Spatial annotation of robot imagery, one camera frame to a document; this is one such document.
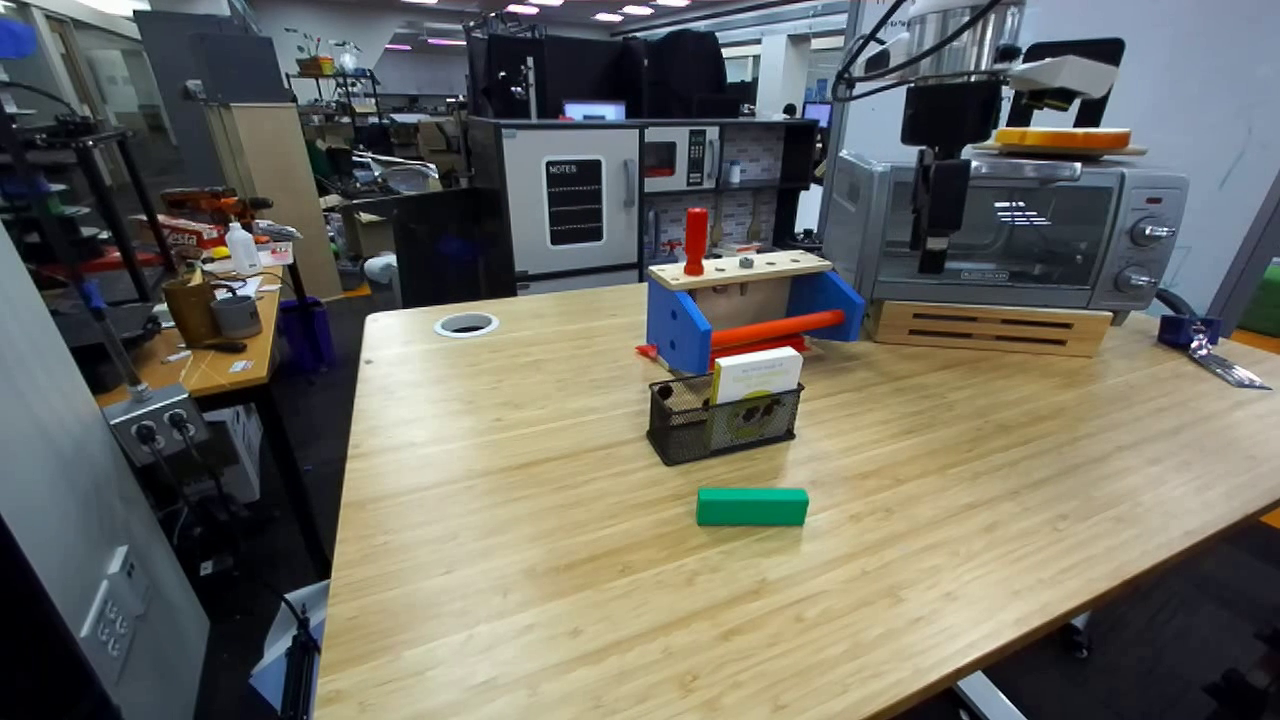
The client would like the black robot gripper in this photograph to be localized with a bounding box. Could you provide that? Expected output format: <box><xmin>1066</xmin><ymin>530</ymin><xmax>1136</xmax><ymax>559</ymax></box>
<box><xmin>899</xmin><ymin>80</ymin><xmax>1001</xmax><ymax>275</ymax></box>

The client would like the yellow and white book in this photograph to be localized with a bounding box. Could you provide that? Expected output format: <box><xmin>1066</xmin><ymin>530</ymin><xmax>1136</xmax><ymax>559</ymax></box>
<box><xmin>712</xmin><ymin>348</ymin><xmax>805</xmax><ymax>404</ymax></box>

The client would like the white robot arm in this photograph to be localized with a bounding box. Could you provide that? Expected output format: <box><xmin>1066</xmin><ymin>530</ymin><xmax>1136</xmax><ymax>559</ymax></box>
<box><xmin>837</xmin><ymin>0</ymin><xmax>1022</xmax><ymax>275</ymax></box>

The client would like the black mesh box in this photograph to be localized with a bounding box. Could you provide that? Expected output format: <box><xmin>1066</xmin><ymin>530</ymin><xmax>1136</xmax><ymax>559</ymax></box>
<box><xmin>646</xmin><ymin>379</ymin><xmax>799</xmax><ymax>465</ymax></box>

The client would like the grey toaster oven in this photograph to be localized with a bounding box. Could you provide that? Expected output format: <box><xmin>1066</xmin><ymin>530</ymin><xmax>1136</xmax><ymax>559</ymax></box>
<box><xmin>821</xmin><ymin>156</ymin><xmax>1186</xmax><ymax>315</ymax></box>

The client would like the orange plate on oven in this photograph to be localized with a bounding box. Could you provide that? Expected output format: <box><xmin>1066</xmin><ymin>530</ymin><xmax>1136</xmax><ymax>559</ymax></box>
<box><xmin>993</xmin><ymin>129</ymin><xmax>1131</xmax><ymax>159</ymax></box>

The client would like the wooden blue toy toolbox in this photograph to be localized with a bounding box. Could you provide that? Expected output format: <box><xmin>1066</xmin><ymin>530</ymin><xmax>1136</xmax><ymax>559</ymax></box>
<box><xmin>645</xmin><ymin>249</ymin><xmax>869</xmax><ymax>376</ymax></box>

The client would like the blue spatula holder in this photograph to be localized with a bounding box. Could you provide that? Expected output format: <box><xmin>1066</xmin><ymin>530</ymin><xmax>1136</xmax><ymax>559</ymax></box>
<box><xmin>1156</xmin><ymin>315</ymin><xmax>1223</xmax><ymax>353</ymax></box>

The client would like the green rectangular block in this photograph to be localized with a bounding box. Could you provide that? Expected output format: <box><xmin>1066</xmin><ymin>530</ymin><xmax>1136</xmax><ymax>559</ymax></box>
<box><xmin>695</xmin><ymin>490</ymin><xmax>808</xmax><ymax>530</ymax></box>

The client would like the white lab oven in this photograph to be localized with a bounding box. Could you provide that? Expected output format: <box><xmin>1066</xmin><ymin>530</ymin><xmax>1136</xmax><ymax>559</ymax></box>
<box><xmin>501</xmin><ymin>123</ymin><xmax>638</xmax><ymax>281</ymax></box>

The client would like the wooden side desk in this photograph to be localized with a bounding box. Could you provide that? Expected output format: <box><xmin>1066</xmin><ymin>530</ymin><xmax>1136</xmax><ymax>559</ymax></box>
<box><xmin>133</xmin><ymin>275</ymin><xmax>285</xmax><ymax>409</ymax></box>

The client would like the red toy screwdriver handle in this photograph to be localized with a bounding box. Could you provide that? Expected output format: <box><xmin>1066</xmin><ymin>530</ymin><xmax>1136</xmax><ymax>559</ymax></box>
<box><xmin>682</xmin><ymin>209</ymin><xmax>709</xmax><ymax>275</ymax></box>

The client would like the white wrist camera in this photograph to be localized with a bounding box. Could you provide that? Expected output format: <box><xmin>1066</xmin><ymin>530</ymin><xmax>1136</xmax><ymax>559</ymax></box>
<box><xmin>1009</xmin><ymin>57</ymin><xmax>1117</xmax><ymax>100</ymax></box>

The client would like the black handled metal spatula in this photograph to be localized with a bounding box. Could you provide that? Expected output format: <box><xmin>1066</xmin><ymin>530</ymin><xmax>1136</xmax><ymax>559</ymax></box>
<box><xmin>1150</xmin><ymin>286</ymin><xmax>1271</xmax><ymax>396</ymax></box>

